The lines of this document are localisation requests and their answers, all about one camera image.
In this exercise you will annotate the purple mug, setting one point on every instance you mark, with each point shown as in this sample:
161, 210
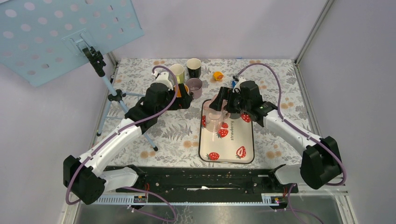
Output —
195, 86

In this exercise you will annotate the white floral mug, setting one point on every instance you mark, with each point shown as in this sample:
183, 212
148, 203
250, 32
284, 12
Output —
178, 92

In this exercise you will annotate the white strawberry tray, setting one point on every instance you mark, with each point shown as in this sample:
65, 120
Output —
233, 143

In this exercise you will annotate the blue perforated stand plate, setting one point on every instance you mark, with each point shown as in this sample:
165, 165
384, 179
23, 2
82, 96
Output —
41, 40

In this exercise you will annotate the blue tripod stand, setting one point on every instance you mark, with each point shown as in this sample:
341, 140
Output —
96, 60

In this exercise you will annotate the black mug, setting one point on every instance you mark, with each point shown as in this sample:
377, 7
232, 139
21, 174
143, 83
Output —
194, 67

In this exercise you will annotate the green octagonal mug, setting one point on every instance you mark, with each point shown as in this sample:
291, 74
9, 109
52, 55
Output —
179, 71

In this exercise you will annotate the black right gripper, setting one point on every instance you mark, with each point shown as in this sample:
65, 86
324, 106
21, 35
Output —
224, 93

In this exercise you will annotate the dark grey mug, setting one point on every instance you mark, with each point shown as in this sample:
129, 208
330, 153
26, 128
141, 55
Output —
235, 115

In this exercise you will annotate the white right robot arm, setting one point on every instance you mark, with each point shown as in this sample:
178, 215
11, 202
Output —
320, 162

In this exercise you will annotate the yellow toy car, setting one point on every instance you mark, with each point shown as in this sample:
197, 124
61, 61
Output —
218, 76

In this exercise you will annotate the pink octagonal mug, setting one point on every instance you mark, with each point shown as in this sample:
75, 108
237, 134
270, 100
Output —
206, 104

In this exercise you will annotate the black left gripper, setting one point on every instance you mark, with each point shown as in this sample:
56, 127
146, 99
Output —
183, 102

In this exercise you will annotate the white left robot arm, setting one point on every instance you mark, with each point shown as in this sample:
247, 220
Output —
85, 177

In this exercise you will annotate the floral tablecloth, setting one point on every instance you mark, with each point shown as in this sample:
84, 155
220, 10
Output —
176, 133

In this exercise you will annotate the tall pale pink mug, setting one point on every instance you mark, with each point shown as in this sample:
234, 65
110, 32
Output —
215, 119

